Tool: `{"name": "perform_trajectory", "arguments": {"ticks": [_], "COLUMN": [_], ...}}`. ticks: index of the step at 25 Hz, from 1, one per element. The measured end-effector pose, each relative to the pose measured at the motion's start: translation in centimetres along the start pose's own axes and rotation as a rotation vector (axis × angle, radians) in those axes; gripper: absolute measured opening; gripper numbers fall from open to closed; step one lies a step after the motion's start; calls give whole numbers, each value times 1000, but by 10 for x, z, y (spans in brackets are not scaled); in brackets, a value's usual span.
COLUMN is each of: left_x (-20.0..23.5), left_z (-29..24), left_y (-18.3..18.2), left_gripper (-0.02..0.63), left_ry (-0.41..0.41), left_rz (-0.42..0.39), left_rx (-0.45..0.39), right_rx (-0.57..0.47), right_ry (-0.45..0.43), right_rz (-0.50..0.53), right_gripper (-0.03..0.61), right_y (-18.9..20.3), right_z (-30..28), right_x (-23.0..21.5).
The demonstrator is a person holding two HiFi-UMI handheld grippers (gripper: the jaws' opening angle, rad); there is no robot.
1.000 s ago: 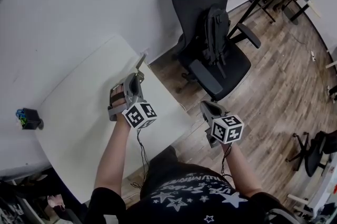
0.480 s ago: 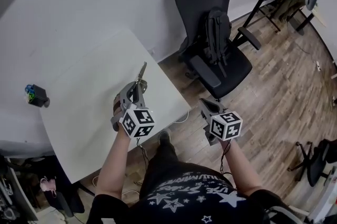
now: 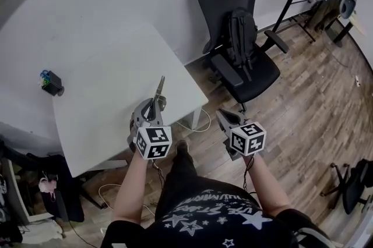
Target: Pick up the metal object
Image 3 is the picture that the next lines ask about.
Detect black pen holder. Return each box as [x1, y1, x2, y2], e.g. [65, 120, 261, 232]
[40, 70, 65, 97]

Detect person's black star t-shirt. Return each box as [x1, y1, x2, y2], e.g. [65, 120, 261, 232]
[100, 178, 336, 248]

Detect person's black trousers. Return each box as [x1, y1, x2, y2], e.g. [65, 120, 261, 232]
[154, 150, 205, 222]

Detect black backpack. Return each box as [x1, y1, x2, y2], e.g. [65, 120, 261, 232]
[227, 8, 259, 82]

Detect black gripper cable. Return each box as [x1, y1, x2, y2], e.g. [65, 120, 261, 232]
[242, 155, 257, 192]
[151, 158, 167, 189]

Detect person's dark shoe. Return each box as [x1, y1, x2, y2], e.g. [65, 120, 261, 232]
[175, 139, 191, 158]

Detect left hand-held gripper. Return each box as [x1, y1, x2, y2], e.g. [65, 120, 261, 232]
[127, 98, 173, 160]

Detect white desk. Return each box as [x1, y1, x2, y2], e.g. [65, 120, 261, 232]
[51, 19, 210, 178]

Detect pink cloth item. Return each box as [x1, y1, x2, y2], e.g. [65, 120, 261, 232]
[38, 176, 58, 194]

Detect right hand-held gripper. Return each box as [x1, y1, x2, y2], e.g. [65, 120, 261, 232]
[216, 109, 268, 162]

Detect black office chair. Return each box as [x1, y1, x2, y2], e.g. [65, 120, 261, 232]
[196, 0, 290, 111]
[319, 158, 373, 215]

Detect white floor cable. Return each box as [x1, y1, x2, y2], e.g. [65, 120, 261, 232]
[174, 108, 212, 133]
[98, 183, 123, 210]

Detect person's right forearm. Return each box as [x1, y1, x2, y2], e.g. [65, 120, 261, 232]
[247, 153, 293, 218]

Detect person's left forearm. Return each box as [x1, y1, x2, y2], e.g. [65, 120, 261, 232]
[112, 150, 150, 225]

